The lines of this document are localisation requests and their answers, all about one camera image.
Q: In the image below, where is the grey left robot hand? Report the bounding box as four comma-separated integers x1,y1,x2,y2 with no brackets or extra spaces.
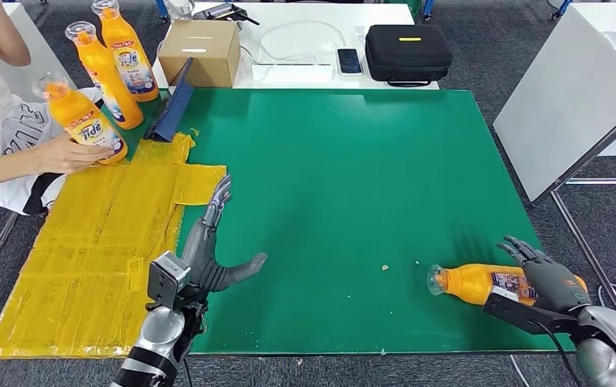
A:
179,173,269,293

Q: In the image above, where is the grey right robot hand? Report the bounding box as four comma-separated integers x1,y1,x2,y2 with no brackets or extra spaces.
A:
496,235,592,315

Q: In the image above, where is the person's right hand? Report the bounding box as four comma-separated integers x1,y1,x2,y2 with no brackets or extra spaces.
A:
35,132,117,175

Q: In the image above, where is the orange detergent bottle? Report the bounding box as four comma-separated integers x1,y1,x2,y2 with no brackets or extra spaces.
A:
91,0,160,103
32,73,128,165
426,262,589,308
65,21,144,131

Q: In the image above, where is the yellow tape sheet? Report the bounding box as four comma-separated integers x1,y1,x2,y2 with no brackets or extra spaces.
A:
0,132,228,360

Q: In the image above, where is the white desk panel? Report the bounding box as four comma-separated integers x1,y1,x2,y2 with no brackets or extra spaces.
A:
0,2,77,102
493,4,616,204

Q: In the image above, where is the dark blue folder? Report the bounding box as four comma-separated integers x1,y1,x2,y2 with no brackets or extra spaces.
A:
143,56,195,144

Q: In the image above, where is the cardboard box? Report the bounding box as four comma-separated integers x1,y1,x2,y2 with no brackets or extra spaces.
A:
157,19,241,89

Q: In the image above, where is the green table mat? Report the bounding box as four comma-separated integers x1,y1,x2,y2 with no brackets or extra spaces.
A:
102,89,576,356

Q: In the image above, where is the clear plastic container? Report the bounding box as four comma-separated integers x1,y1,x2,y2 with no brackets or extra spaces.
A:
165,0,195,21

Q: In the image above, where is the black handheld tool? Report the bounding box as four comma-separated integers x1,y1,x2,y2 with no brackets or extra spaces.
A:
194,2,260,27

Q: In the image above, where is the smartphone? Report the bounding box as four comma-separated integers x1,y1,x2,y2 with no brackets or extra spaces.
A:
336,48,364,77

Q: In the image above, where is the black zip case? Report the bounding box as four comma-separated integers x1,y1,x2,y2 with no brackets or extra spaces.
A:
364,23,454,88

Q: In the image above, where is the white table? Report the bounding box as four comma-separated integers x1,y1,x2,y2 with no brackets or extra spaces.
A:
144,2,440,90

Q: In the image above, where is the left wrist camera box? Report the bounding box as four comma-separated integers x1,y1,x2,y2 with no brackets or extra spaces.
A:
146,251,193,312

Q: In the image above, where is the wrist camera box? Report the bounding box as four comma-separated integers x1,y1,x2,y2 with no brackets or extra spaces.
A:
146,251,193,312
482,285,581,336

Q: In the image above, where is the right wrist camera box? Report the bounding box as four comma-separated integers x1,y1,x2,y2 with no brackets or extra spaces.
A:
482,285,581,336

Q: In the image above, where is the grey metal desk frame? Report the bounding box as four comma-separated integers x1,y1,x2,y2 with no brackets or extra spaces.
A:
527,69,616,346

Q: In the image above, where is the white cable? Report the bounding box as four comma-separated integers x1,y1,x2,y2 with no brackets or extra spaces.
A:
239,19,348,68

